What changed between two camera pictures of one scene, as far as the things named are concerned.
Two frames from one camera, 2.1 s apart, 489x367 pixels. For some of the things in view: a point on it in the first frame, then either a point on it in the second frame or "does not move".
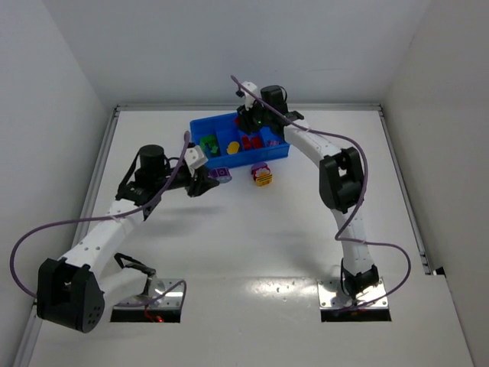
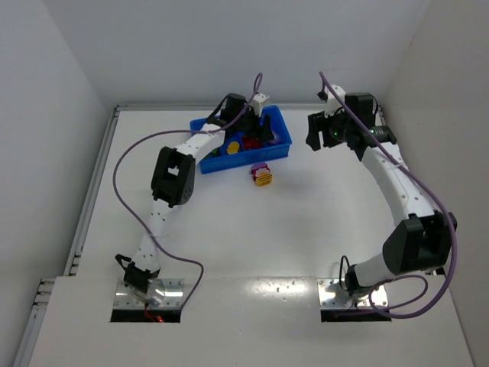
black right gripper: (247, 121) → (318, 128)
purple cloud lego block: (257, 166) does not move
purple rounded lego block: (222, 174) → (276, 141)
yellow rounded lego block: (233, 147) does not move
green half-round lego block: (215, 151) does not move
